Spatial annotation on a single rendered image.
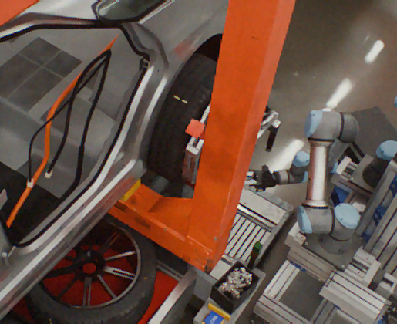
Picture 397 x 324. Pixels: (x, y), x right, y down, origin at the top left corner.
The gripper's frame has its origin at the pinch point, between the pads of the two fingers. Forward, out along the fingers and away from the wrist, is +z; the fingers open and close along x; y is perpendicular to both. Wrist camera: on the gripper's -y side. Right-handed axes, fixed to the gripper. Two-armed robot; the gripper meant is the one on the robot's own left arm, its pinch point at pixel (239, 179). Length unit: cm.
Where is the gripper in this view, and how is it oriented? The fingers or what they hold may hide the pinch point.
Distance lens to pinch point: 305.0
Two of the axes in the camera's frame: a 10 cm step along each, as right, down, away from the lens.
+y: -1.1, 6.4, 7.6
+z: -9.7, 0.9, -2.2
